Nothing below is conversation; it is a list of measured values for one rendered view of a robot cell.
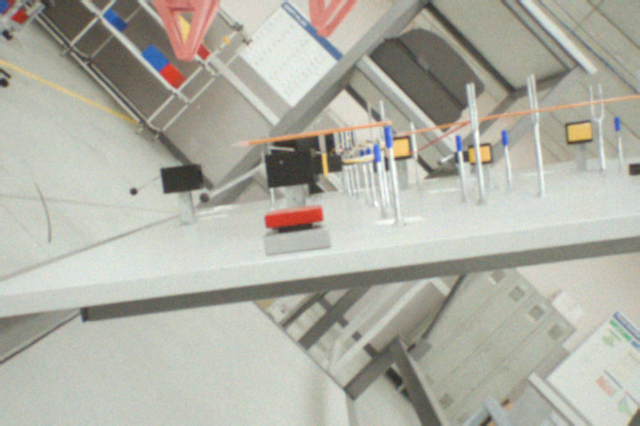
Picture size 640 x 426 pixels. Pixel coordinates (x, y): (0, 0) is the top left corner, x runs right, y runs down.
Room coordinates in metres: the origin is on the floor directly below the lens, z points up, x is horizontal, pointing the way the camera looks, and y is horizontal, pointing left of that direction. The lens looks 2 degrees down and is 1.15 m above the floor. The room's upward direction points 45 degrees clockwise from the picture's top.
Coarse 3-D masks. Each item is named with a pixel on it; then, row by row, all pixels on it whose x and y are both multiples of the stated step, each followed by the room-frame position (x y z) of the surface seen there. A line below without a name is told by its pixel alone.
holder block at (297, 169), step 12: (264, 156) 0.77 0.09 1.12; (276, 156) 0.77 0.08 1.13; (288, 156) 0.77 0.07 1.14; (300, 156) 0.77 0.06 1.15; (312, 156) 0.77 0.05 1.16; (276, 168) 0.77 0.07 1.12; (288, 168) 0.77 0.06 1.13; (300, 168) 0.77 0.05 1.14; (312, 168) 0.77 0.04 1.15; (276, 180) 0.77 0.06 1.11; (288, 180) 0.77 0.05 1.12; (300, 180) 0.77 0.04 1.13; (312, 180) 0.77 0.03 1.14
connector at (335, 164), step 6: (330, 156) 0.77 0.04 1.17; (336, 156) 0.77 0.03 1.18; (318, 162) 0.77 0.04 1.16; (330, 162) 0.77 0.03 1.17; (336, 162) 0.77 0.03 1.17; (342, 162) 0.78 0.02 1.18; (318, 168) 0.77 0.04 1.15; (330, 168) 0.77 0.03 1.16; (336, 168) 0.77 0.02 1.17; (342, 168) 0.77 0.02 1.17; (318, 174) 0.77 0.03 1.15
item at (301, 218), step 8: (296, 208) 0.59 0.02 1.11; (304, 208) 0.57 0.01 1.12; (312, 208) 0.56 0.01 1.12; (320, 208) 0.56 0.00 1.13; (272, 216) 0.56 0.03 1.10; (280, 216) 0.56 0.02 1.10; (288, 216) 0.56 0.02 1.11; (296, 216) 0.56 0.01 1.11; (304, 216) 0.56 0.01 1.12; (312, 216) 0.56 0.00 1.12; (320, 216) 0.56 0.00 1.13; (272, 224) 0.56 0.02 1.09; (280, 224) 0.56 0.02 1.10; (288, 224) 0.56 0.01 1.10; (296, 224) 0.56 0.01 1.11; (304, 224) 0.57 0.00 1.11; (312, 224) 0.57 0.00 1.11; (280, 232) 0.57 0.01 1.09; (288, 232) 0.57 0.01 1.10
